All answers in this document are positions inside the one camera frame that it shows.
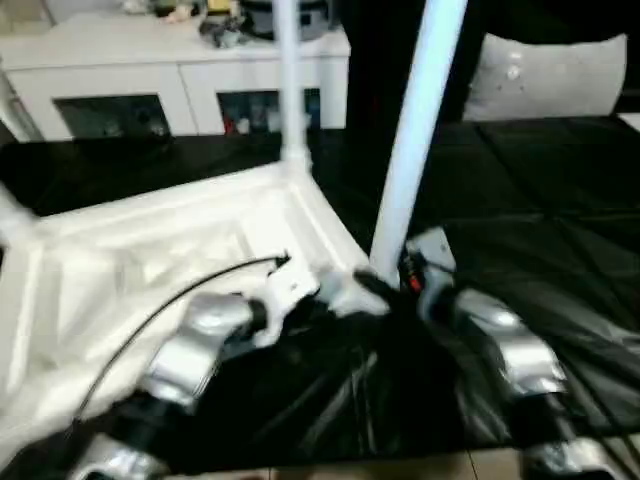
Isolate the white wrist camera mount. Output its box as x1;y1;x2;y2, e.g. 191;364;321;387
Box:
248;253;325;350
401;226;460;322

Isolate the bag of black parts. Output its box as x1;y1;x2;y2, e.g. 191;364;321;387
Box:
198;11;242;50

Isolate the white sideboard with glass doors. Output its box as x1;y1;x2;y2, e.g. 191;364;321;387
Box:
0;13;352;142

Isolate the white plastic table top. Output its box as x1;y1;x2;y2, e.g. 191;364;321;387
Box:
0;158;392;427

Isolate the grey cushion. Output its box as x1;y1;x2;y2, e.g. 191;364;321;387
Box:
461;31;630;122

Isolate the black cabinet with gold label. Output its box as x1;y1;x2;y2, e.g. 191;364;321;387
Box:
343;0;490;127

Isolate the white plastic table leg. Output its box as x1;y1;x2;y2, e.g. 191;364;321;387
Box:
367;0;470;292
0;183;37;252
271;0;315;175

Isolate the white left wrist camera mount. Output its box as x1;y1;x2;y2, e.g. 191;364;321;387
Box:
248;253;325;350

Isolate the round grey appliance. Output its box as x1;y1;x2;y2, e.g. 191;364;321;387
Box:
236;0;342;45

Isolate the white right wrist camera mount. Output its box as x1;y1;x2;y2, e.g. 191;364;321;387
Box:
401;226;460;322

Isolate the black work mat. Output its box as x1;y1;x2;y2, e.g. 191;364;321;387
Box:
0;113;640;462

